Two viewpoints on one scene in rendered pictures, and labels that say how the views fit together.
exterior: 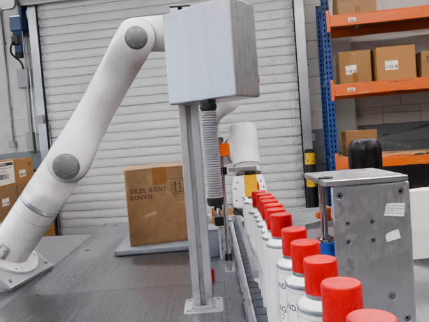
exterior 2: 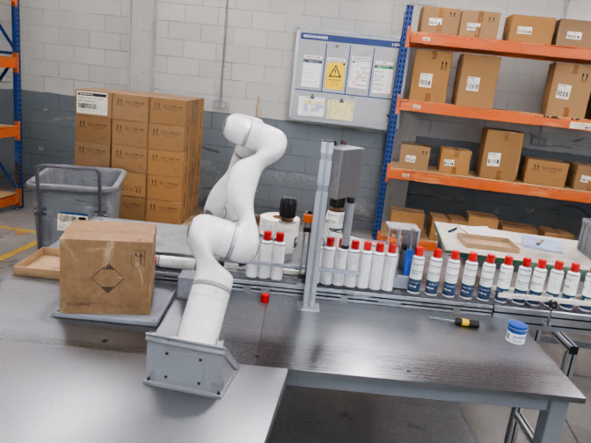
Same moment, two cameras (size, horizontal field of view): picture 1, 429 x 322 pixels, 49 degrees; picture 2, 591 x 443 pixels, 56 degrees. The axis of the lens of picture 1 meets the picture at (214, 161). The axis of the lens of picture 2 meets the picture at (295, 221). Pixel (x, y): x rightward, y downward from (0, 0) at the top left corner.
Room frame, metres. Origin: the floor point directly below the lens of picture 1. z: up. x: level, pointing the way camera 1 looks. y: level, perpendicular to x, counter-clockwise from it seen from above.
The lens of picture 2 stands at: (1.17, 2.12, 1.71)
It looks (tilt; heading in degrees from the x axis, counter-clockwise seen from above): 15 degrees down; 269
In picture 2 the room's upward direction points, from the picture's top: 6 degrees clockwise
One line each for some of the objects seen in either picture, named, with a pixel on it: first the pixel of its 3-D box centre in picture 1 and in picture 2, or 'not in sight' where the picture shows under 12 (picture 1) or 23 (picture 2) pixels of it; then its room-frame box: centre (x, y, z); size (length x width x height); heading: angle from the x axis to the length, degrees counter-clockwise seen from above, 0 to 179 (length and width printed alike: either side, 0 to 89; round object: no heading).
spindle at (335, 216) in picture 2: not in sight; (335, 215); (0.92, -0.70, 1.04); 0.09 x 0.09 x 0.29
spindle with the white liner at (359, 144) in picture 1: (367, 197); (286, 228); (1.17, -0.38, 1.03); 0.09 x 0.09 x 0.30
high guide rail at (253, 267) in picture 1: (239, 221); (231, 260); (1.38, -0.06, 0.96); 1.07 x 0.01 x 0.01; 0
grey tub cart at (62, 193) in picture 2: not in sight; (79, 215); (2.81, -2.13, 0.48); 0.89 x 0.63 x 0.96; 101
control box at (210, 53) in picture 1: (211, 55); (339, 170); (0.99, -0.01, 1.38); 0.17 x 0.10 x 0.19; 55
